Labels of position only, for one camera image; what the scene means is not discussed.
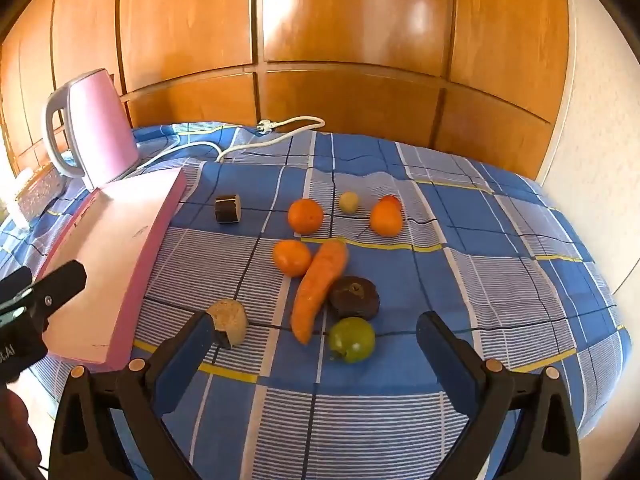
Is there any dark eggplant piece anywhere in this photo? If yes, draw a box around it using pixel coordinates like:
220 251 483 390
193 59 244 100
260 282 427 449
214 194 242 224

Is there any dark brown avocado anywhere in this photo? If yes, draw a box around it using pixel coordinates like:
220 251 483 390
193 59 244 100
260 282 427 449
328 275 380 321

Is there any orange mandarin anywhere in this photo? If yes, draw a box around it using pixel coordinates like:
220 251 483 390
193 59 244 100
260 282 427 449
369 200 404 237
272 240 312 278

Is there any orange carrot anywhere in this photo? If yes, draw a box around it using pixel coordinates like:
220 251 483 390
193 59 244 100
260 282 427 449
291 240 348 344

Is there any orange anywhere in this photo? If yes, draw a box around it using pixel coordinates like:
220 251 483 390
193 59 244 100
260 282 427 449
286 198 323 235

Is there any red tomato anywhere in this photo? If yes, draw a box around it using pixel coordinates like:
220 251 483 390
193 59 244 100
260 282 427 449
380 195 401 208

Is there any person's left hand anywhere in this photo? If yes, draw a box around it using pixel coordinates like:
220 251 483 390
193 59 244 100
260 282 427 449
1 389 41 467

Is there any pink shallow tray box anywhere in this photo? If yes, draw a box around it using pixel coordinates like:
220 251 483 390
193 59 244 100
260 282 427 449
37 167 186 370

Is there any silver tissue box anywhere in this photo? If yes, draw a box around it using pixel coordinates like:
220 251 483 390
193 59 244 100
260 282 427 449
15 162 67 224

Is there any pink electric kettle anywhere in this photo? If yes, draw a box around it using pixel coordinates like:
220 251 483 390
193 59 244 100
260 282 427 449
42 68 139 191

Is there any blue plaid tablecloth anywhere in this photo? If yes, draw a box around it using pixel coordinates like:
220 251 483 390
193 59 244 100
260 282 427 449
1 122 630 479

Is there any wooden panel wardrobe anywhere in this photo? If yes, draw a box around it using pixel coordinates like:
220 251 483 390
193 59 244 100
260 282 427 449
1 0 568 178

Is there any white power cable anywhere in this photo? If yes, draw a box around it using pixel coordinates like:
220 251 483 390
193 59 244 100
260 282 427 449
135 115 327 170

